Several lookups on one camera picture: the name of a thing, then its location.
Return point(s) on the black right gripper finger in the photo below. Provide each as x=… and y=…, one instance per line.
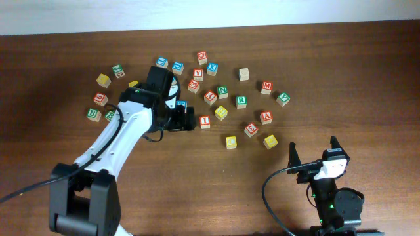
x=294, y=163
x=335, y=143

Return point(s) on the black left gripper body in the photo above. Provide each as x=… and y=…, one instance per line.
x=175, y=120

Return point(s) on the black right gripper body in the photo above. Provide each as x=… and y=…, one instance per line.
x=307, y=174

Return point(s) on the red letter I block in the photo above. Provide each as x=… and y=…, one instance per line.
x=204, y=122

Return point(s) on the yellow letter C block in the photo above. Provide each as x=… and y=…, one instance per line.
x=231, y=142

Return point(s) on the green letter R block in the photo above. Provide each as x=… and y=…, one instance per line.
x=241, y=102

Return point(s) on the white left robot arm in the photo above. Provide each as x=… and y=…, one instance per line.
x=84, y=199

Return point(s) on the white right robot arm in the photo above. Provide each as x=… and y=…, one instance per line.
x=339, y=210

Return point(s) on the blue letter T block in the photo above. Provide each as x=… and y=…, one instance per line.
x=182, y=103

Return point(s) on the yellow letter S block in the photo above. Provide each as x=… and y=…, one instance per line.
x=270, y=142

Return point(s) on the red letter E block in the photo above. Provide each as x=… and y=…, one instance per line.
x=193, y=86

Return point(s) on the red letter Y block lower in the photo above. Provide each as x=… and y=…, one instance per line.
x=210, y=97

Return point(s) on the red letter y block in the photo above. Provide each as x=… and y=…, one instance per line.
x=198, y=74
x=210, y=97

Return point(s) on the yellow block centre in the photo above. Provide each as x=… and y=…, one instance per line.
x=221, y=112

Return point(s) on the red letter Y block upper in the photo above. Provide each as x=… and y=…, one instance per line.
x=198, y=74

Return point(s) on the green letter N block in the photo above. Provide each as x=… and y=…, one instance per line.
x=222, y=92

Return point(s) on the red letter A block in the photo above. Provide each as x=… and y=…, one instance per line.
x=266, y=117

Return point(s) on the blue letter D block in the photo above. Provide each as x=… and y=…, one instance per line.
x=178, y=68

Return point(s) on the red number 3 block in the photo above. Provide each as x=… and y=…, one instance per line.
x=251, y=129

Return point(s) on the yellow block upper middle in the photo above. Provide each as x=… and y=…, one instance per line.
x=133, y=83

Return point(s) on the blue letter X block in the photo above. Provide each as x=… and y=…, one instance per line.
x=212, y=69

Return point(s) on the blue block top left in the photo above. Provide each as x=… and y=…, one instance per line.
x=162, y=62

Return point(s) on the green letter V block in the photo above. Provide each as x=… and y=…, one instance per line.
x=283, y=99

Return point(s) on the red letter Q block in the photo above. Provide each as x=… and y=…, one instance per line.
x=202, y=57

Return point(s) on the green letter B block right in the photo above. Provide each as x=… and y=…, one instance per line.
x=109, y=115

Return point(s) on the green letter b block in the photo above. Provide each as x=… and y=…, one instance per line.
x=94, y=114
x=109, y=115

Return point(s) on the green letter J block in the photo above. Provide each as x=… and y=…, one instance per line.
x=118, y=71

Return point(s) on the red letter M block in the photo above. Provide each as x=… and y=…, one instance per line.
x=266, y=87

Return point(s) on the plain wooden block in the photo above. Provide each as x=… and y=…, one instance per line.
x=243, y=74

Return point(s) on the red number 6 block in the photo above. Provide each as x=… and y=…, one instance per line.
x=100, y=99

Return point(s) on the green letter B block left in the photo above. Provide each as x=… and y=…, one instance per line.
x=94, y=114

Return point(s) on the yellow block far left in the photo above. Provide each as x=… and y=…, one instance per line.
x=103, y=80

